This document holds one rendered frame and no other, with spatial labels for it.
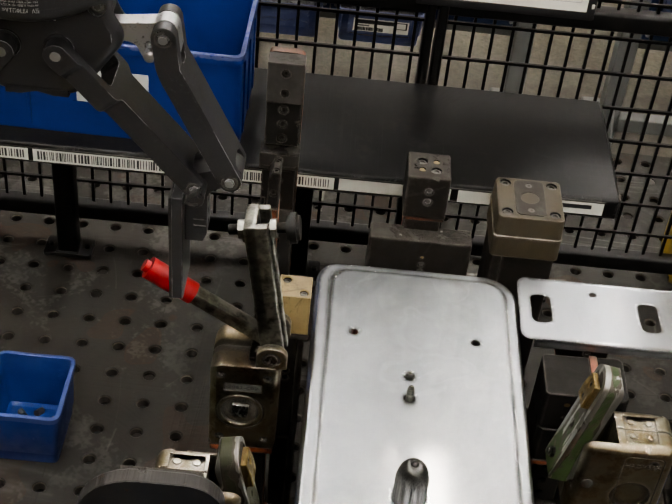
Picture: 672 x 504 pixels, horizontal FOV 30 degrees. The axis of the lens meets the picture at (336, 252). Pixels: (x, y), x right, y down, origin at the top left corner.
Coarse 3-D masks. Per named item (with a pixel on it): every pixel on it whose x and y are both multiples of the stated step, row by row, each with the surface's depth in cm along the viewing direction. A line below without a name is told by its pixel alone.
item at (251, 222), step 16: (256, 208) 113; (240, 224) 112; (256, 224) 111; (272, 224) 112; (288, 224) 112; (256, 240) 112; (272, 240) 115; (288, 240) 113; (256, 256) 113; (272, 256) 116; (256, 272) 114; (272, 272) 114; (256, 288) 115; (272, 288) 115; (256, 304) 117; (272, 304) 116; (256, 320) 118; (272, 320) 118; (272, 336) 119
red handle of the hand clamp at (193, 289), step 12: (144, 264) 116; (156, 264) 116; (144, 276) 116; (156, 276) 116; (168, 276) 116; (168, 288) 117; (192, 288) 117; (192, 300) 118; (204, 300) 118; (216, 300) 119; (216, 312) 119; (228, 312) 119; (240, 312) 120; (228, 324) 120; (240, 324) 120; (252, 324) 120; (252, 336) 121
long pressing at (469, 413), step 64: (320, 320) 133; (384, 320) 135; (448, 320) 135; (512, 320) 137; (320, 384) 126; (384, 384) 127; (448, 384) 128; (512, 384) 129; (320, 448) 120; (384, 448) 121; (448, 448) 121; (512, 448) 122
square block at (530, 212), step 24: (504, 192) 144; (528, 192) 144; (552, 192) 145; (504, 216) 141; (528, 216) 141; (552, 216) 142; (504, 240) 143; (528, 240) 142; (552, 240) 142; (480, 264) 154; (504, 264) 145; (528, 264) 145
